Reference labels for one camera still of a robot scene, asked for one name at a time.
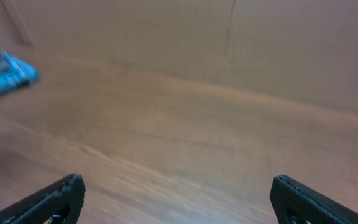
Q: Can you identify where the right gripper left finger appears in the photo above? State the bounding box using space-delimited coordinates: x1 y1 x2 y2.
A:
0 174 86 224

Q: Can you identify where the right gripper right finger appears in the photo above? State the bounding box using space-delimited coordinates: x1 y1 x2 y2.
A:
270 175 358 224

